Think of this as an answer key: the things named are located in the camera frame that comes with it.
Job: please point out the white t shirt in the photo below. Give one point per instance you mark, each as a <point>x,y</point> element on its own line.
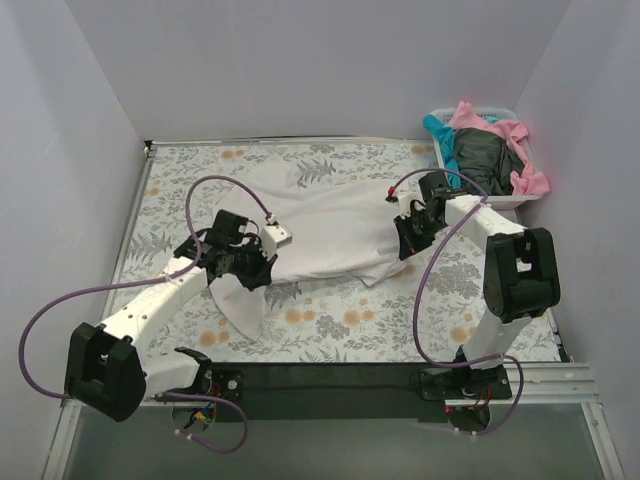
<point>338,231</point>

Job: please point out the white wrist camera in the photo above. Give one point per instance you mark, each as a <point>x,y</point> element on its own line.
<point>273,236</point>
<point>406,202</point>

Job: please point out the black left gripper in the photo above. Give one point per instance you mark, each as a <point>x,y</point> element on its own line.
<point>258,267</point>

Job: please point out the floral patterned table mat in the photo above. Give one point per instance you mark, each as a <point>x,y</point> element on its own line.
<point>429,308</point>

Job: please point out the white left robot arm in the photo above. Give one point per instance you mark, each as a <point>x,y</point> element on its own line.
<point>122,338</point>

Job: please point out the teal t shirt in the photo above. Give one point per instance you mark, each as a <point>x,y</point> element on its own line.
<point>445,136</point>

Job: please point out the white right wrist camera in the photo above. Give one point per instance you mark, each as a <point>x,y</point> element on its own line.
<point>406,202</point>

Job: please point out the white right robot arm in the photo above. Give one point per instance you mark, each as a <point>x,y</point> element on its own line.
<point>520,279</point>

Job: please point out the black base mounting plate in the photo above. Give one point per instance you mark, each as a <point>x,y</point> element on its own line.
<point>354,391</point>

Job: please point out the pink t shirt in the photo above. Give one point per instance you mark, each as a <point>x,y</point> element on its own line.
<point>523,177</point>

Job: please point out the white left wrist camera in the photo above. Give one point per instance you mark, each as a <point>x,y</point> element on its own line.
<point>273,236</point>

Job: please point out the aluminium frame rail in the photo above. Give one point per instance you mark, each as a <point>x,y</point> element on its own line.
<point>550,385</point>

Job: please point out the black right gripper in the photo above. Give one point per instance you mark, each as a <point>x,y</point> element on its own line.
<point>409,235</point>

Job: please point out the white laundry basket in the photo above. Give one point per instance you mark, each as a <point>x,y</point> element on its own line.
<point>494,114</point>

